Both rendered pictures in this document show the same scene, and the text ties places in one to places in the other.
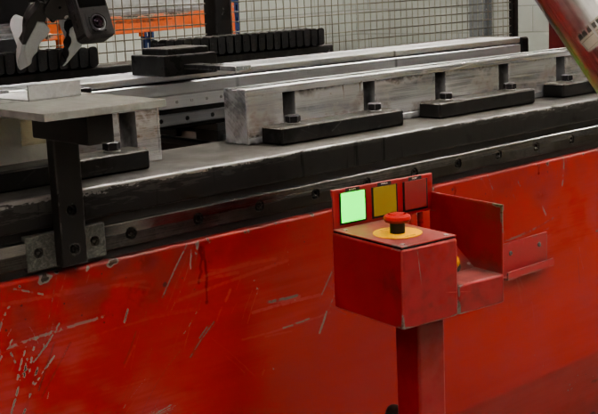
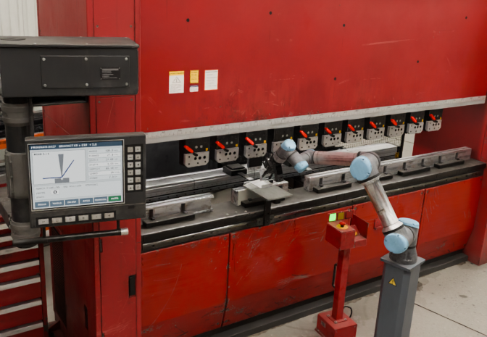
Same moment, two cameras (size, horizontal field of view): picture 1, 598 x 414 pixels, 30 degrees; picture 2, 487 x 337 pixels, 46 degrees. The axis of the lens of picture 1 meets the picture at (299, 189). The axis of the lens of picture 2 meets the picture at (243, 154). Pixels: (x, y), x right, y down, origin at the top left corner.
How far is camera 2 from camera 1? 2.04 m
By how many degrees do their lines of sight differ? 10
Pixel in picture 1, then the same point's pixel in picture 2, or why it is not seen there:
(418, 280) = (345, 239)
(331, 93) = (333, 177)
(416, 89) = not seen: hidden behind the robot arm
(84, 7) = (277, 175)
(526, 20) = not seen: hidden behind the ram
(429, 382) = (345, 261)
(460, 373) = (358, 253)
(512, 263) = (377, 225)
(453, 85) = not seen: hidden behind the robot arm
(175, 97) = (290, 169)
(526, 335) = (380, 243)
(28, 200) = (259, 211)
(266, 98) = (315, 180)
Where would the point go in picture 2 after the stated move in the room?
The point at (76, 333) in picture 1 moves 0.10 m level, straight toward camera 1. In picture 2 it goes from (264, 239) to (266, 246)
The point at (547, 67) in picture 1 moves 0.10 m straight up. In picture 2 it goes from (400, 165) to (401, 152)
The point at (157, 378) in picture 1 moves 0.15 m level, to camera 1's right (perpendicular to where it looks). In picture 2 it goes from (280, 250) to (304, 253)
